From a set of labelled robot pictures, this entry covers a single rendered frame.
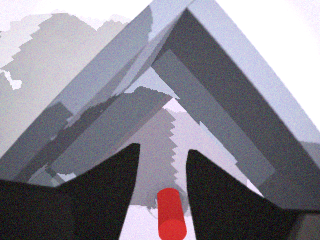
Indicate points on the red peg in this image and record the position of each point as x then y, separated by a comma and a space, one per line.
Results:
171, 223

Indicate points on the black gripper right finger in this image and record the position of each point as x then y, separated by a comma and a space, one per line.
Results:
223, 208

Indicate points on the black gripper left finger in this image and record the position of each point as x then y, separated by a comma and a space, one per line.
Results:
92, 206

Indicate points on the grey open box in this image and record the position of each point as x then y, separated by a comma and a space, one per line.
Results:
193, 51

